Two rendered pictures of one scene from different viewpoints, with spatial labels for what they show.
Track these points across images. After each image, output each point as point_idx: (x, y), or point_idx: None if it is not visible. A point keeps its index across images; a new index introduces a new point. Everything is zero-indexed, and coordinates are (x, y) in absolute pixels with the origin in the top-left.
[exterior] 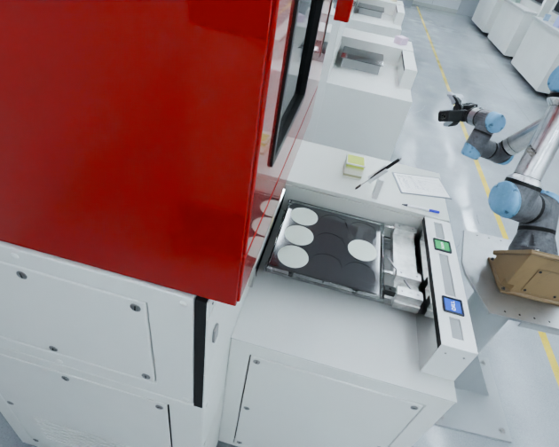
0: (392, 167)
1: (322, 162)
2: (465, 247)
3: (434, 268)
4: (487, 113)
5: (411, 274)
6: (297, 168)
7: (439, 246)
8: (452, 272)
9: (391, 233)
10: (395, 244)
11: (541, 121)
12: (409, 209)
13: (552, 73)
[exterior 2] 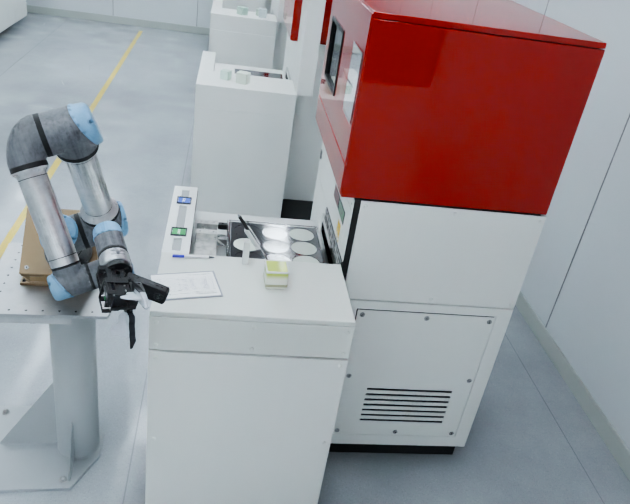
0: (221, 305)
1: (313, 292)
2: None
3: (191, 218)
4: (119, 233)
5: (204, 231)
6: (336, 279)
7: (182, 230)
8: (175, 217)
9: None
10: None
11: (99, 166)
12: (206, 255)
13: (99, 132)
